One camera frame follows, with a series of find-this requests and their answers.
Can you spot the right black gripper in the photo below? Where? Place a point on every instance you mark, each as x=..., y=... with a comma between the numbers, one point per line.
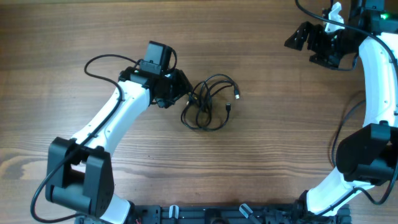
x=316, y=32

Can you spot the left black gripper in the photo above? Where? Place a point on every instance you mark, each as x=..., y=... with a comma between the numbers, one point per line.
x=183, y=86

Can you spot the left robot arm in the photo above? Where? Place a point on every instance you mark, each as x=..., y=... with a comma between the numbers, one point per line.
x=79, y=169

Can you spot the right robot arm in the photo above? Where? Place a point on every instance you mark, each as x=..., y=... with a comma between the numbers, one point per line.
x=368, y=157

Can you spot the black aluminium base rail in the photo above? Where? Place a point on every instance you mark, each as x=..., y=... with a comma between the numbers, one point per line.
x=278, y=214

